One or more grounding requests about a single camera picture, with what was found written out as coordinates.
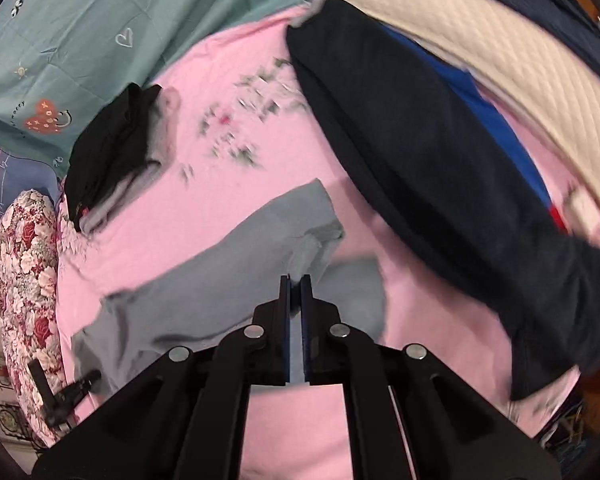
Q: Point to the black folded garment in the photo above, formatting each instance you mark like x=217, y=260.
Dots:
x=107, y=150

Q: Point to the bright blue garment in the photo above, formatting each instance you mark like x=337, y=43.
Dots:
x=485, y=110

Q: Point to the pink floral bed sheet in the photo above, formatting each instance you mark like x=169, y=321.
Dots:
x=220, y=110

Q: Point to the cream quilted blanket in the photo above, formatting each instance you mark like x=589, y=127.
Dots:
x=505, y=40

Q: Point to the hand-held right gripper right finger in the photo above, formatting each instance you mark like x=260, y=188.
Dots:
x=307, y=310

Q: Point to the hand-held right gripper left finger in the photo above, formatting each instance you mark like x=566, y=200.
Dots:
x=285, y=310

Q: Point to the grey folded garment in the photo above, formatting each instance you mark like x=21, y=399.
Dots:
x=160, y=135

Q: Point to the teal printed quilt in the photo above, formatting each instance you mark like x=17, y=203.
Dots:
x=105, y=20

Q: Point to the dark navy garment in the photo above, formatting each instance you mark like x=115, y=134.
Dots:
x=430, y=185

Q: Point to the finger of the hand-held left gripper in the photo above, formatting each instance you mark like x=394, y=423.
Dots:
x=42, y=390
x=80, y=385

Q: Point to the red floral pillow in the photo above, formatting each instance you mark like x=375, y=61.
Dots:
x=25, y=280

